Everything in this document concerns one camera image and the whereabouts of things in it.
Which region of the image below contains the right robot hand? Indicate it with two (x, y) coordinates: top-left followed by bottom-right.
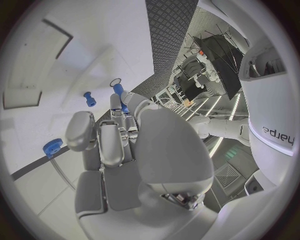
(64, 91), (220, 240)

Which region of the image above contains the blue long peg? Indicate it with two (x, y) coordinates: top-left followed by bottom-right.
(112, 83), (131, 114)

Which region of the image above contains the white task board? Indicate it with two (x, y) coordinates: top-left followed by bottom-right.
(1, 0), (157, 178)

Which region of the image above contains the blue spool-shaped peg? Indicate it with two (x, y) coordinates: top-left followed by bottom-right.
(83, 91), (97, 108)

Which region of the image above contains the black umbrella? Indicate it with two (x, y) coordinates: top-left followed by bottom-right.
(191, 33), (245, 101)

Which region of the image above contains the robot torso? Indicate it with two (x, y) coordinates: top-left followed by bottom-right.
(237, 42), (298, 157)

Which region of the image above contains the blue gear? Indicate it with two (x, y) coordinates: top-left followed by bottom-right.
(41, 138), (64, 159)

